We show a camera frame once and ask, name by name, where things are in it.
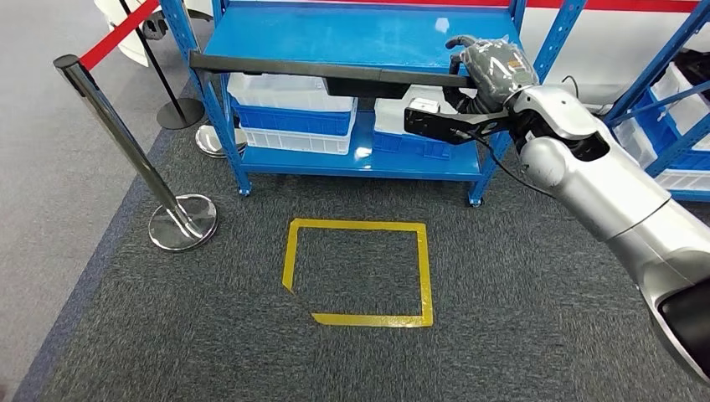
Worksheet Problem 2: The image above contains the clear white storage bin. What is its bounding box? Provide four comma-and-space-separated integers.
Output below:
227, 73, 356, 113

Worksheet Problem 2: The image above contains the white plastic crate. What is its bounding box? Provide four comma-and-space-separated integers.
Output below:
650, 62, 710, 152
654, 167, 710, 193
374, 85, 479, 137
242, 126, 353, 157

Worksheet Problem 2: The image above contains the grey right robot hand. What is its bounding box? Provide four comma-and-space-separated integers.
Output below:
443, 34, 539, 116

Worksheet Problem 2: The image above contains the black thin stanchion post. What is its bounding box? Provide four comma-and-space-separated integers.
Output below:
117, 0, 206, 131

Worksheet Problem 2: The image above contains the white car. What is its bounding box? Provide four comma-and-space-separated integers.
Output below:
94, 0, 710, 107

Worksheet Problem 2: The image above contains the black camera cable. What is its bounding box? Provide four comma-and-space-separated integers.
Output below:
451, 130, 556, 199

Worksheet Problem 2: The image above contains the black plastic panel part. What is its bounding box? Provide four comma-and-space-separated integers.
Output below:
188, 50, 479, 101

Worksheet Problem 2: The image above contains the blue metal shelf rack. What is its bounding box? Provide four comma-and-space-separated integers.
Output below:
603, 0, 710, 204
159, 0, 589, 208

